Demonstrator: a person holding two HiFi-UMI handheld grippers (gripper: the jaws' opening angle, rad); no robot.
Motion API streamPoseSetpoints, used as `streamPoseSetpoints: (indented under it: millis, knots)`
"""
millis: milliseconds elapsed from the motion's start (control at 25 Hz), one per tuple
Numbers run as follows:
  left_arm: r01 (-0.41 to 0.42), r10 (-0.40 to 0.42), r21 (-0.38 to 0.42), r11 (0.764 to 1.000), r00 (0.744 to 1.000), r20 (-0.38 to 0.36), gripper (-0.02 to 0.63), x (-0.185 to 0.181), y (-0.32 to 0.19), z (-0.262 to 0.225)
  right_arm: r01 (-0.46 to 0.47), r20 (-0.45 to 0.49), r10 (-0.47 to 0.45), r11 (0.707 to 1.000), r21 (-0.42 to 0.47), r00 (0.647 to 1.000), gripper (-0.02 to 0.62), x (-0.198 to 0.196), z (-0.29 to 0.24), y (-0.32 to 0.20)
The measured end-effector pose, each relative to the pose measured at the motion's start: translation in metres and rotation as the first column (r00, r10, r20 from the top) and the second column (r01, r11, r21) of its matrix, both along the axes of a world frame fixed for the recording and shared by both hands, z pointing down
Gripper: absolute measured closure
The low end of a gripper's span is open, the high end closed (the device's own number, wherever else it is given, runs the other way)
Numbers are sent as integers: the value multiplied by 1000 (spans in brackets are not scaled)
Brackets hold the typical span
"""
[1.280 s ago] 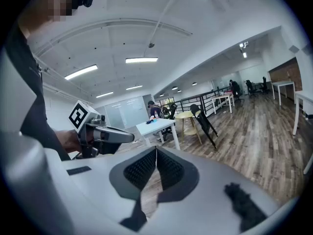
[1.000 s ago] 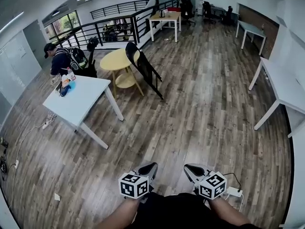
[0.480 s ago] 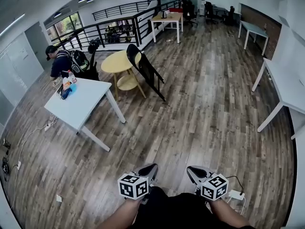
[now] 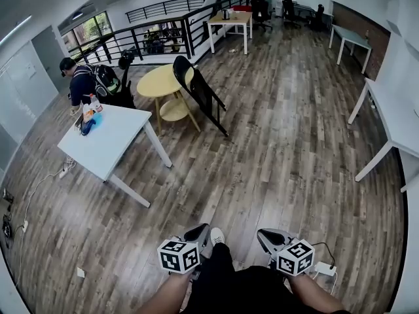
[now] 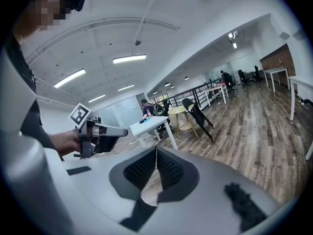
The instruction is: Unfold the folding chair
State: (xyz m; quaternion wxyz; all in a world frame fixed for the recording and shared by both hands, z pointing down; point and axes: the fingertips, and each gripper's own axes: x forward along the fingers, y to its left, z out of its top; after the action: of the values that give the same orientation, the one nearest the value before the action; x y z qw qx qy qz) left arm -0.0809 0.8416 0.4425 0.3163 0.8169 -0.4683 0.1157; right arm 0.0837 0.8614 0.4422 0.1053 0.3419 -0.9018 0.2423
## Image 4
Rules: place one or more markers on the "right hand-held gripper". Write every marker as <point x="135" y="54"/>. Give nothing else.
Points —
<point x="294" y="257"/>

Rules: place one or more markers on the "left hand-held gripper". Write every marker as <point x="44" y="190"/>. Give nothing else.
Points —
<point x="178" y="255"/>

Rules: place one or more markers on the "black folding chair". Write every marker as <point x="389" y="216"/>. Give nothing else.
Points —
<point x="199" y="92"/>

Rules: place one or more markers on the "person's left forearm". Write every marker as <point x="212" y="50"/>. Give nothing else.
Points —
<point x="167" y="294"/>

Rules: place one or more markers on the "person's right forearm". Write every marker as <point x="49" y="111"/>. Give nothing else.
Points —
<point x="316" y="294"/>

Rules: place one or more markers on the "black office chair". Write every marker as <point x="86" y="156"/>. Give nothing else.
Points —
<point x="262" y="13"/>
<point x="289" y="11"/>
<point x="317" y="18"/>

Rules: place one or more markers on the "white power adapter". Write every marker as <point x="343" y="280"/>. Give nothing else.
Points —
<point x="325" y="269"/>

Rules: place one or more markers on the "person's white shoe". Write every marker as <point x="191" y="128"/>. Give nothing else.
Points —
<point x="217" y="235"/>

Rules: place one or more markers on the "person's black trouser leg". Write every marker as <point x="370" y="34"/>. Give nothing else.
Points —
<point x="235" y="286"/>

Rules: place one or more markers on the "white paper scrap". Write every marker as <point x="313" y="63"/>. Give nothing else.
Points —
<point x="80" y="272"/>

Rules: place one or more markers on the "white rectangular table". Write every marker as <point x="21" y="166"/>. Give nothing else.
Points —
<point x="104" y="137"/>

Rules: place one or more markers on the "white power strip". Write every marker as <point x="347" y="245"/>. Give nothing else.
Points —
<point x="63" y="173"/>

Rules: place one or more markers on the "blue cloth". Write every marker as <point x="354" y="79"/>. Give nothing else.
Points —
<point x="91" y="124"/>

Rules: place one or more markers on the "clear bottle with orange label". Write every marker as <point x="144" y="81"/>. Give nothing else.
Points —
<point x="89" y="108"/>

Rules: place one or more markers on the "black floor devices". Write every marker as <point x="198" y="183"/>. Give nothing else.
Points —
<point x="7" y="222"/>

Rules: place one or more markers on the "round yellow wooden table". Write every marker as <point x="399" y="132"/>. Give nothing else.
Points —
<point x="160" y="82"/>

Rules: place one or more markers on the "long white desk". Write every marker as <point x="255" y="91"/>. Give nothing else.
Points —
<point x="393" y="110"/>

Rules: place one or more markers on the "black metal railing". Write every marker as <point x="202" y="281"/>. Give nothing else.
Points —
<point x="188" y="31"/>

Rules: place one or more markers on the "grey table with white legs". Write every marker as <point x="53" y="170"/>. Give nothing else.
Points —
<point x="352" y="38"/>

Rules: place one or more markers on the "grey door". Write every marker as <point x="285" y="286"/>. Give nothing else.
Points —
<point x="47" y="56"/>

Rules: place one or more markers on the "large window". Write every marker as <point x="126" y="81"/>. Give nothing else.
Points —
<point x="88" y="31"/>

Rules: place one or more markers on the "wooden table with white legs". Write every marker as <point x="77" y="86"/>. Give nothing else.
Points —
<point x="230" y="19"/>

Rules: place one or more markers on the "steel electric kettle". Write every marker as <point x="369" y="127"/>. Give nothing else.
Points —
<point x="225" y="14"/>

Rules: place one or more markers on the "white water dispenser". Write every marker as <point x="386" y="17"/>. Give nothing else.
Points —
<point x="279" y="5"/>

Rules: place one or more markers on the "red flat box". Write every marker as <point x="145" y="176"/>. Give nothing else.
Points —
<point x="243" y="8"/>

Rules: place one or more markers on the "black upright frame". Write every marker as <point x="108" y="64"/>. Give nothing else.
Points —
<point x="126" y="90"/>

